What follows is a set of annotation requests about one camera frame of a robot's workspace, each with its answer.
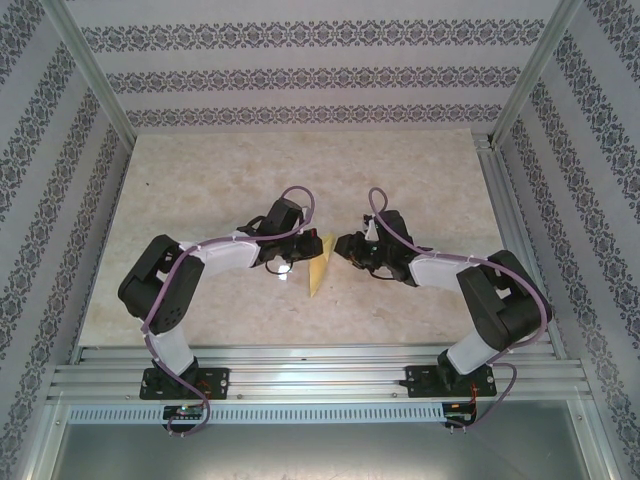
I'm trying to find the yellow paper sheet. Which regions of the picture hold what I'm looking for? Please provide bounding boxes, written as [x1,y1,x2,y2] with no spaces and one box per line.
[307,231,336,299]

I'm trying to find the grey metal sheet panel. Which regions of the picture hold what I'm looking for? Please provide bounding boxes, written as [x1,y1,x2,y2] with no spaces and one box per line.
[47,399,601,480]

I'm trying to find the aluminium side rail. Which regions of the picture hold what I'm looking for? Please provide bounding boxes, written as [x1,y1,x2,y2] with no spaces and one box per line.
[472,130,569,361]

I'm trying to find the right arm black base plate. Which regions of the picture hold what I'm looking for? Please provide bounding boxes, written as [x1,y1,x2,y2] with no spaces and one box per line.
[405,364,497,400]

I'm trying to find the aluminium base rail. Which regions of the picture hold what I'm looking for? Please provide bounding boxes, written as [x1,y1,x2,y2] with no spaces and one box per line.
[47,344,591,402]

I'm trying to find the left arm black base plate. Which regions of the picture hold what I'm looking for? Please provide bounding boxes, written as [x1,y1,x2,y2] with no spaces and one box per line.
[139,367,232,401]

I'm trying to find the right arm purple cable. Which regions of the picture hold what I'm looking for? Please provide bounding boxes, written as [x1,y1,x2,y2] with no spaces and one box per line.
[368,187,554,434]

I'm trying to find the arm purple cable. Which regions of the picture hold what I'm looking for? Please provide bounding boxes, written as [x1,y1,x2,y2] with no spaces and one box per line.
[368,187,554,434]
[141,184,317,436]

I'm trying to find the slotted grey cable duct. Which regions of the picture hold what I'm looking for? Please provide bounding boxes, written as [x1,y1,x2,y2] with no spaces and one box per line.
[67,403,446,424]

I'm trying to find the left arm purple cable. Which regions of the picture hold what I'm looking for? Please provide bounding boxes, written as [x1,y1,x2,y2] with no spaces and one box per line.
[141,184,317,436]

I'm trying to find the aluminium frame post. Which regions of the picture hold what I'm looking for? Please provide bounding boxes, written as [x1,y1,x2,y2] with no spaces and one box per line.
[491,0,585,151]
[39,0,137,147]

